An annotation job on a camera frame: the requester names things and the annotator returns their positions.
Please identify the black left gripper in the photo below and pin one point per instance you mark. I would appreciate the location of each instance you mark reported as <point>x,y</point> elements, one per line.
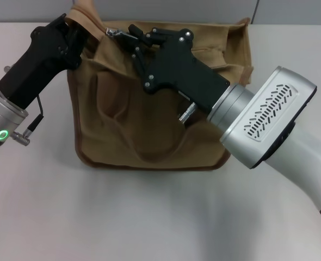
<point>38,59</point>

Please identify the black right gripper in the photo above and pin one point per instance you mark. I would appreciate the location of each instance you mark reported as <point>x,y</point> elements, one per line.
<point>182,68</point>

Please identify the silver metal zipper pull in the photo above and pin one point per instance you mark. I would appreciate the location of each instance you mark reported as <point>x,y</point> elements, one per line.
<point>114,32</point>

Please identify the khaki canvas food bag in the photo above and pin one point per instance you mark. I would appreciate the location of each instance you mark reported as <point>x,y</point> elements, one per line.
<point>155,136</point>

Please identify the white and silver left robot arm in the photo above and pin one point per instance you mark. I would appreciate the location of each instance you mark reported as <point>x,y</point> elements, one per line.
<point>0,117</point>

